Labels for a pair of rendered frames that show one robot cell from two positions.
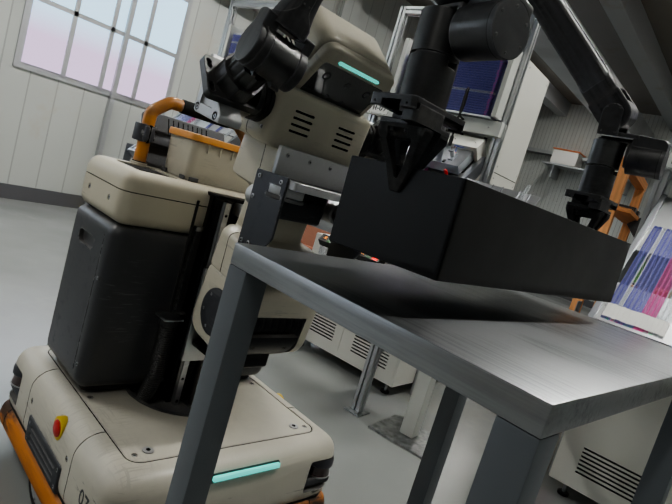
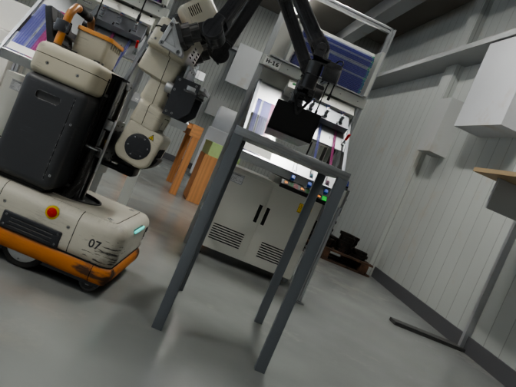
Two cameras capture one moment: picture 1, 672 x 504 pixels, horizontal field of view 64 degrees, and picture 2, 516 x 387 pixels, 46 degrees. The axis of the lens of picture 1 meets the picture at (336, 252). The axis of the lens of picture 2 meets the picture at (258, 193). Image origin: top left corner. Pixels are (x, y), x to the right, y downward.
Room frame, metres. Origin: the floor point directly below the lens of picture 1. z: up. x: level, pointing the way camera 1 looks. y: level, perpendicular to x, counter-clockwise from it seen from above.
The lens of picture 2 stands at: (-0.93, 1.57, 0.72)
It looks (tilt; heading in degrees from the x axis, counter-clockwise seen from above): 3 degrees down; 315
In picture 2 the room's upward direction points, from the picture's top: 23 degrees clockwise
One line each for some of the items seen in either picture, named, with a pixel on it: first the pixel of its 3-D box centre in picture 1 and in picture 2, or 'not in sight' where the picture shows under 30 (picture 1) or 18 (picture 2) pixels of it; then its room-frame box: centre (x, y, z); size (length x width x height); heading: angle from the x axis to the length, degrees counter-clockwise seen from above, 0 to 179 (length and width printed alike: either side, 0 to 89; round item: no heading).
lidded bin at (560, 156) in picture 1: (567, 159); not in sight; (10.24, -3.59, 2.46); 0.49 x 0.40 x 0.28; 52
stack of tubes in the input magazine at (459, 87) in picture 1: (452, 84); not in sight; (2.79, -0.32, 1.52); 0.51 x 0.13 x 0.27; 53
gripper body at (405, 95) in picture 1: (424, 91); (307, 84); (0.64, -0.05, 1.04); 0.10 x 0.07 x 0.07; 136
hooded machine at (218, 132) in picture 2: not in sight; (218, 146); (7.09, -5.24, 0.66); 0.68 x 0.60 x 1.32; 143
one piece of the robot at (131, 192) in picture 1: (192, 267); (76, 115); (1.41, 0.35, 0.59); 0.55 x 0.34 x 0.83; 136
